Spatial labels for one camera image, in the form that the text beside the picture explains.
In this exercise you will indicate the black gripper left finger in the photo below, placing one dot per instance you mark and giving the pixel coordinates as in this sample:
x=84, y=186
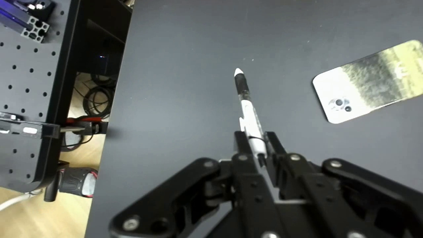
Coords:
x=246, y=198

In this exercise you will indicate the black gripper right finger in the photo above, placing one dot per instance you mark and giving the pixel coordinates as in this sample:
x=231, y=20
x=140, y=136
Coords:
x=334, y=193

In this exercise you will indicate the white pen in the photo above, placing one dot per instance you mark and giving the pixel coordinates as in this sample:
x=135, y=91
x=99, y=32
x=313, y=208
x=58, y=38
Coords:
x=248, y=110

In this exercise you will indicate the black cylinder with red band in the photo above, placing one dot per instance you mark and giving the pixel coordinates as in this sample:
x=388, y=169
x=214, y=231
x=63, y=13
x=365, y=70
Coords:
x=76, y=182

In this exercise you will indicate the black perforated breadboard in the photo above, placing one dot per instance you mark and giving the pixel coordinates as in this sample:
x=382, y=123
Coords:
x=26, y=87

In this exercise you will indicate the silver aluminium extrusion piece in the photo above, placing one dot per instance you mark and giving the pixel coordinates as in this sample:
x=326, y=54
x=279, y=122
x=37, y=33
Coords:
x=35, y=29

